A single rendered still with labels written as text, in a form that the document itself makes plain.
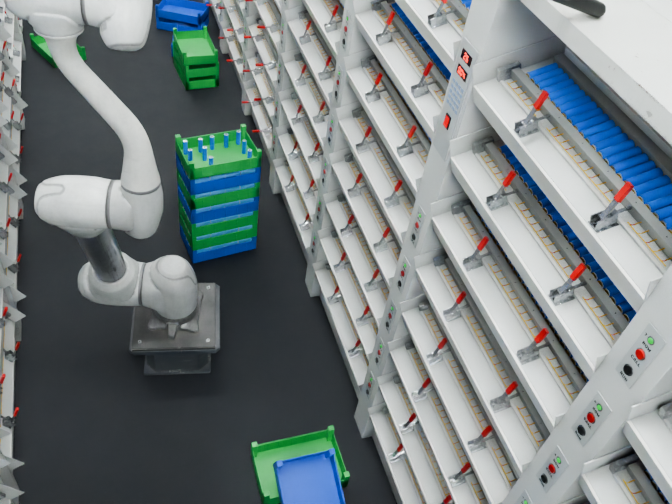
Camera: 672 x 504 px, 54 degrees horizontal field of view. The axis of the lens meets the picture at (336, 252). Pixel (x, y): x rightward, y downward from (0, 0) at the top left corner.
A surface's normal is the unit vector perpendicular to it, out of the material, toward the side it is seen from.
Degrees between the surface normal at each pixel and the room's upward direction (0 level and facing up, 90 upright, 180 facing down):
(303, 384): 0
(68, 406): 0
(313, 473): 20
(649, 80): 0
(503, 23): 90
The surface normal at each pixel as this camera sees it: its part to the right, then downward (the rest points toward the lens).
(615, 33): 0.13, -0.70
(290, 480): 0.22, -0.42
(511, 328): -0.18, -0.62
